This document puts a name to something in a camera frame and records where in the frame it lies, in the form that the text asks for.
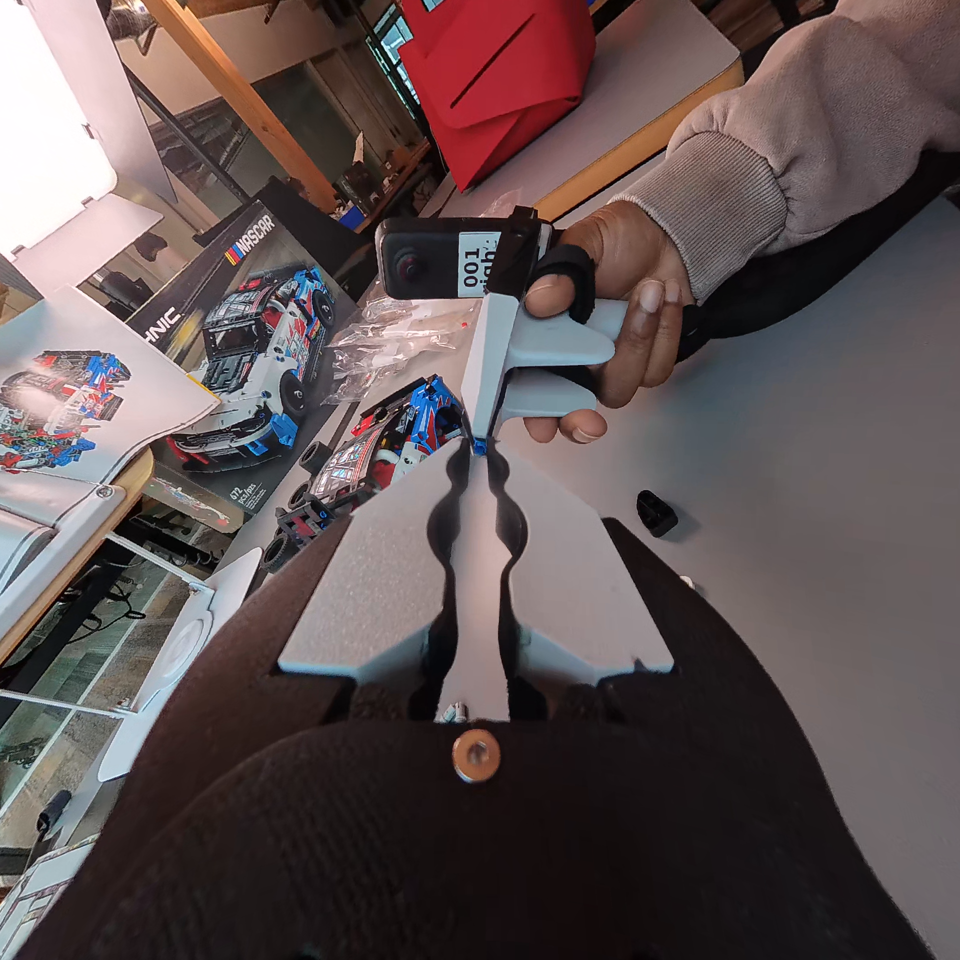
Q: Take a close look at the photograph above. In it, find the toy car set box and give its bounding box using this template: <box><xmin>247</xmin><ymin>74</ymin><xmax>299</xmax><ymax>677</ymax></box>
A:
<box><xmin>123</xmin><ymin>198</ymin><xmax>361</xmax><ymax>530</ymax></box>

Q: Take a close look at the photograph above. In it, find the toy brick race car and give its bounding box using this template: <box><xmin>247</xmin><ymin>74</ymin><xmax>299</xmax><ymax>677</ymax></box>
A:
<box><xmin>276</xmin><ymin>373</ymin><xmax>472</xmax><ymax>545</ymax></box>

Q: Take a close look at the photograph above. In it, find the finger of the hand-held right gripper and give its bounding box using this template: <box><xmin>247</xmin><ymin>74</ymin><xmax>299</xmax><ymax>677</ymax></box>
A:
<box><xmin>459</xmin><ymin>292</ymin><xmax>522</xmax><ymax>444</ymax></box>

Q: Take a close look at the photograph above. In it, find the pile of clear plastic bags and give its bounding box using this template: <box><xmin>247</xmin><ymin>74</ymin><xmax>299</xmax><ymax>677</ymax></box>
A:
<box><xmin>324</xmin><ymin>288</ymin><xmax>481</xmax><ymax>406</ymax></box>

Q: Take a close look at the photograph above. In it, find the instruction booklet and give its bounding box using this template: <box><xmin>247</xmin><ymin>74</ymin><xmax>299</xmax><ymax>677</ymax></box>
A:
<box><xmin>0</xmin><ymin>283</ymin><xmax>225</xmax><ymax>594</ymax></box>

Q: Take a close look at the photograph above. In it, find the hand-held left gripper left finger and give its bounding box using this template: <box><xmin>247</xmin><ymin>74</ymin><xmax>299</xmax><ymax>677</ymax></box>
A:
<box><xmin>276</xmin><ymin>439</ymin><xmax>474</xmax><ymax>717</ymax></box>

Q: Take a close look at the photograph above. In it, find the white book stand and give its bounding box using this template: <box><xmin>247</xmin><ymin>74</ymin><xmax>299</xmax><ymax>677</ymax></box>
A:
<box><xmin>0</xmin><ymin>450</ymin><xmax>265</xmax><ymax>785</ymax></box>

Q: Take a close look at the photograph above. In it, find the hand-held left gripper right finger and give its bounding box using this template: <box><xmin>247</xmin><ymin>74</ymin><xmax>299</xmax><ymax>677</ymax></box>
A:
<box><xmin>483</xmin><ymin>441</ymin><xmax>676</xmax><ymax>723</ymax></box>

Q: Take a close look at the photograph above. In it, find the black triangular connector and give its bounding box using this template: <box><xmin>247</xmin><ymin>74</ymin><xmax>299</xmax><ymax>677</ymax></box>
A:
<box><xmin>636</xmin><ymin>489</ymin><xmax>680</xmax><ymax>538</ymax></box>

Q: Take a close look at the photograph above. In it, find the person's right hand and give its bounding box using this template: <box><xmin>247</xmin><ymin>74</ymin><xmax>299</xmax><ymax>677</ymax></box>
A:
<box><xmin>523</xmin><ymin>198</ymin><xmax>696</xmax><ymax>445</ymax></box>

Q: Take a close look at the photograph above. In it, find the white light panel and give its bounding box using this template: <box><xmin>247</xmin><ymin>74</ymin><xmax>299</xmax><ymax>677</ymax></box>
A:
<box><xmin>0</xmin><ymin>0</ymin><xmax>177</xmax><ymax>260</ymax></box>

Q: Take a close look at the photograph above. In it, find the red paper bag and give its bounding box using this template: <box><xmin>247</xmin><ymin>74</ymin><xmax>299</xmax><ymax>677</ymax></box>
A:
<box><xmin>396</xmin><ymin>0</ymin><xmax>597</xmax><ymax>192</ymax></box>

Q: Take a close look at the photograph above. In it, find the window with dark frames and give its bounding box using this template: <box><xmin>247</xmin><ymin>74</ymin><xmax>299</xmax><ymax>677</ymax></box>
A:
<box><xmin>366</xmin><ymin>3</ymin><xmax>423</xmax><ymax>106</ymax></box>

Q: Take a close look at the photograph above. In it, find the wooden post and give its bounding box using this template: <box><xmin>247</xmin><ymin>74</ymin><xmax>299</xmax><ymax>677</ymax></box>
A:
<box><xmin>142</xmin><ymin>0</ymin><xmax>339</xmax><ymax>211</ymax></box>

